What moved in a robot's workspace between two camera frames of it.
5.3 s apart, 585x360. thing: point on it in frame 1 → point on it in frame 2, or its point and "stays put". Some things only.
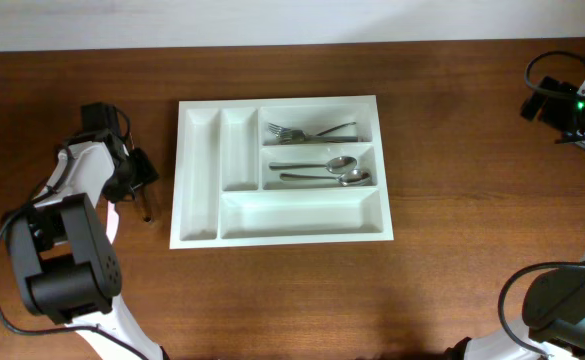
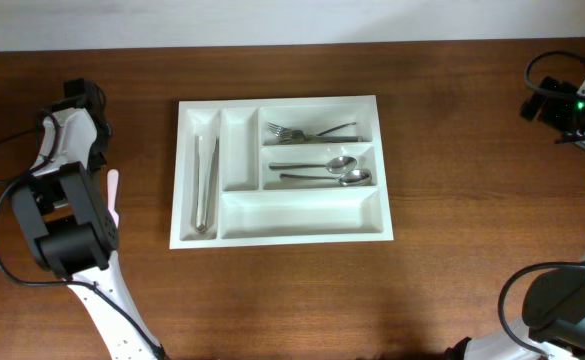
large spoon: x=351 y=178 stays put
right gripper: x=550 y=114 stays put
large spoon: x=335 y=165 stays put
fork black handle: x=299 y=136 stays put
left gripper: x=147 y=174 → x=102 y=159
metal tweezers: x=142 y=196 → x=206 y=148
